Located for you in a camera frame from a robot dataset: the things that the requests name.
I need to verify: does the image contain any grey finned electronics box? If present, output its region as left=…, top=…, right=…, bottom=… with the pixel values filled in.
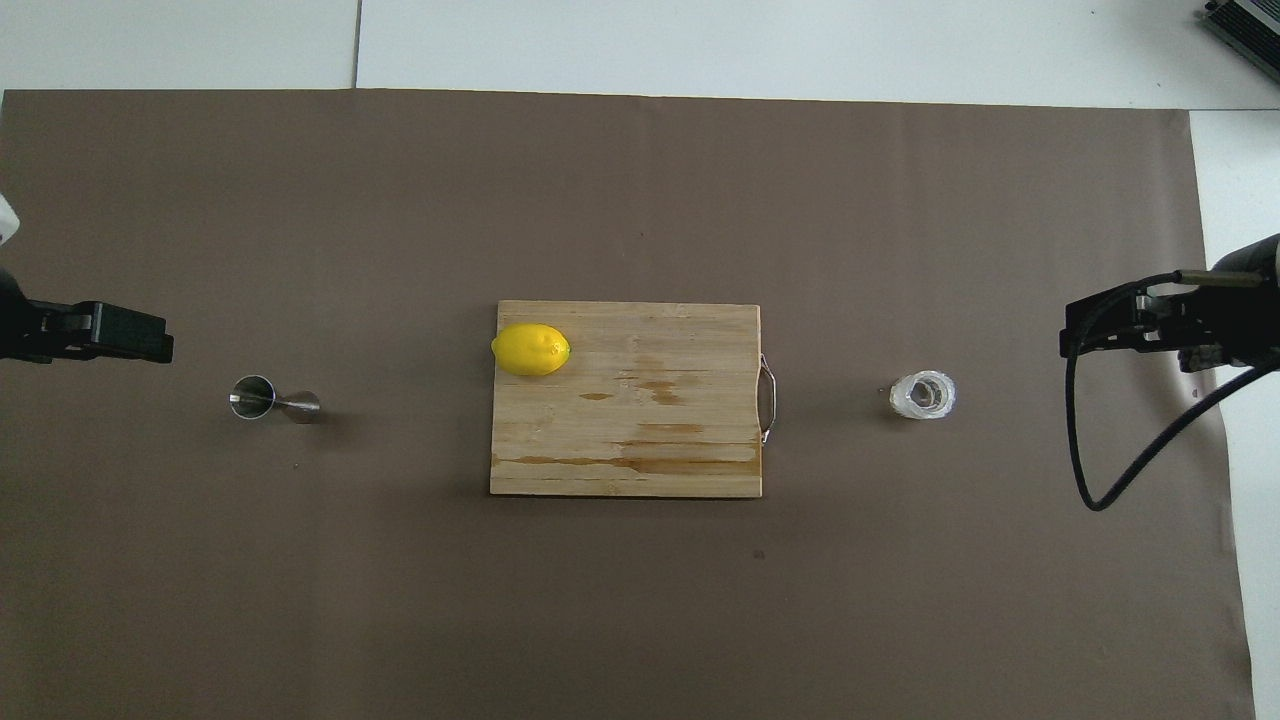
left=1198, top=0, right=1280, bottom=57

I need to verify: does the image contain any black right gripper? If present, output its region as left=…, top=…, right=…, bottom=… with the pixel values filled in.
left=1060, top=235, right=1280, bottom=374

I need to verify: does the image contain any steel double jigger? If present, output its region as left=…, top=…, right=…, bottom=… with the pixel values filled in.
left=229, top=375, right=322, bottom=425

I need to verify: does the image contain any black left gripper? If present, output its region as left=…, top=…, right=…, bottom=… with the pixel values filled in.
left=0, top=265, right=175, bottom=365

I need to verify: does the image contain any yellow lemon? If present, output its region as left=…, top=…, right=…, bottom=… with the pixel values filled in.
left=490, top=322, right=572, bottom=378

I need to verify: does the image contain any wooden cutting board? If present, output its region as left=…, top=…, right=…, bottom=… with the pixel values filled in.
left=489, top=300, right=777, bottom=499

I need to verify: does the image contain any clear textured glass cup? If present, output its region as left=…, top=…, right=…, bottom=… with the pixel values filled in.
left=889, top=369, right=957, bottom=421

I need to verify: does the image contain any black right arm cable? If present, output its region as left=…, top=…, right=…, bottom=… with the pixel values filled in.
left=1064, top=270, right=1280, bottom=513

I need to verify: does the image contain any brown paper table mat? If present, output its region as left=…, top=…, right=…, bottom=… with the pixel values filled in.
left=0, top=88, right=1257, bottom=720

